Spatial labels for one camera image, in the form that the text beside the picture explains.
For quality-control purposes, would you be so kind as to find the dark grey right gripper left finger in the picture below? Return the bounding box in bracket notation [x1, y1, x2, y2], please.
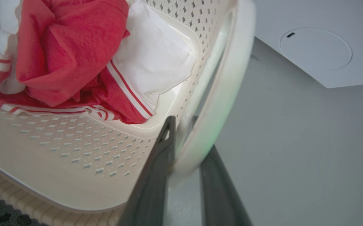
[117, 116, 176, 226]

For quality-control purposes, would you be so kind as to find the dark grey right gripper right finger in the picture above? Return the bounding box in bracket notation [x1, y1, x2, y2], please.
[192, 116, 253, 226]

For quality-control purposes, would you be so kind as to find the cream perforated plastic laundry basket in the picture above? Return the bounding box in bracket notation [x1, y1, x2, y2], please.
[0, 0, 257, 226]

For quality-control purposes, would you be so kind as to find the red and white garment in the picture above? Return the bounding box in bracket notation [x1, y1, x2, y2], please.
[0, 0, 198, 111]

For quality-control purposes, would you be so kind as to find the red garment with white stripes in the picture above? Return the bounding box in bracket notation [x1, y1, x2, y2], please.
[0, 0, 155, 125]

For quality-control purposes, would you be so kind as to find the white panel with round cover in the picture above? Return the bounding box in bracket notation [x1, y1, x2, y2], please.
[252, 0, 363, 89]

